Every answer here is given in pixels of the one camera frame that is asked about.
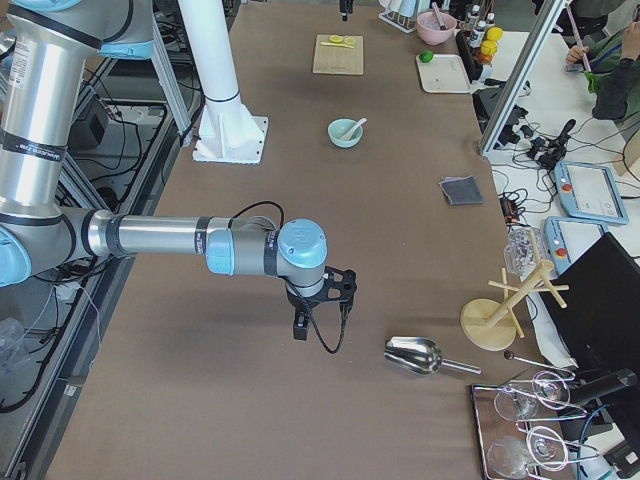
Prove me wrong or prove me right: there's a light green ceramic bowl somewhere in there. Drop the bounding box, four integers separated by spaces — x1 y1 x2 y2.
327 119 363 148

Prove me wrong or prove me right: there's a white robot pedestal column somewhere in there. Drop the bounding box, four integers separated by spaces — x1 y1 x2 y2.
179 0 269 165

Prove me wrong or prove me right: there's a bamboo cutting board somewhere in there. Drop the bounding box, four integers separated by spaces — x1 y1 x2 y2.
312 34 364 76

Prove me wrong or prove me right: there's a white ceramic spoon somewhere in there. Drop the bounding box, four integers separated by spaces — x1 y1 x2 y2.
342 117 367 141

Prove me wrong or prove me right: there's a blue teach pendant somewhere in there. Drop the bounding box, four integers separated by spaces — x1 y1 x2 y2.
543 216 608 275
553 160 629 225

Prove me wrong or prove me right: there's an aluminium frame post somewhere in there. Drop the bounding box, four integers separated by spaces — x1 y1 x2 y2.
477 0 570 157

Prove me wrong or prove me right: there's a blue teach pendant near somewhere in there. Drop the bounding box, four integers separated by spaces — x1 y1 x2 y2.
543 216 608 275

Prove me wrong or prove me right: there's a person in green jacket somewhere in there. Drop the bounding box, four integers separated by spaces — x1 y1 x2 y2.
565 5 639 123

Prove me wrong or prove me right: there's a blue teach pendant far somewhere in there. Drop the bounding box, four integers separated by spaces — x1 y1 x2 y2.
553 160 629 225

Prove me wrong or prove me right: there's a clear glass crystal cup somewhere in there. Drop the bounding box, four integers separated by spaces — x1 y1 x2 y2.
504 227 547 277

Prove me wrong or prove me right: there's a yellow plastic knife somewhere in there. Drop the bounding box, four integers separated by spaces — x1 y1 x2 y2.
320 41 355 49

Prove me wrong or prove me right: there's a cream plastic tray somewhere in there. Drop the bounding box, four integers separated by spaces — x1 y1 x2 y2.
415 54 471 94

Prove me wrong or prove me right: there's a black monitor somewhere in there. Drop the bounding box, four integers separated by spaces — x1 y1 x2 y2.
541 233 639 372

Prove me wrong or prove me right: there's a wooden mug tree stand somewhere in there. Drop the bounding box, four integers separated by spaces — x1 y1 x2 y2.
460 232 569 351

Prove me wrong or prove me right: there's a green lime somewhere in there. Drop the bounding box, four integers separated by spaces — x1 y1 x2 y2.
419 50 434 63

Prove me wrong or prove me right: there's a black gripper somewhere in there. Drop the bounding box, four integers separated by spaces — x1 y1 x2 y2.
285 266 357 341
339 0 353 21

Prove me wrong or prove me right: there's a metal scoop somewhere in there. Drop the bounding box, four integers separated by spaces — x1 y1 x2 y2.
384 336 482 375

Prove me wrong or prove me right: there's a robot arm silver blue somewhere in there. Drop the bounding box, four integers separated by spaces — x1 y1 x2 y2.
1 1 357 340

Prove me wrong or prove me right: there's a pink bowl with ice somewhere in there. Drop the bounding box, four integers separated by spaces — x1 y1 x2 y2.
416 11 457 45

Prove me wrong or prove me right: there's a grey folded cloth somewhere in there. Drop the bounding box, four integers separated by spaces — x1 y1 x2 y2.
439 176 484 206

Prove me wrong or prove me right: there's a wire rack with wine glasses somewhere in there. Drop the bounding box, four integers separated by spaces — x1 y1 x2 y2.
470 370 599 479

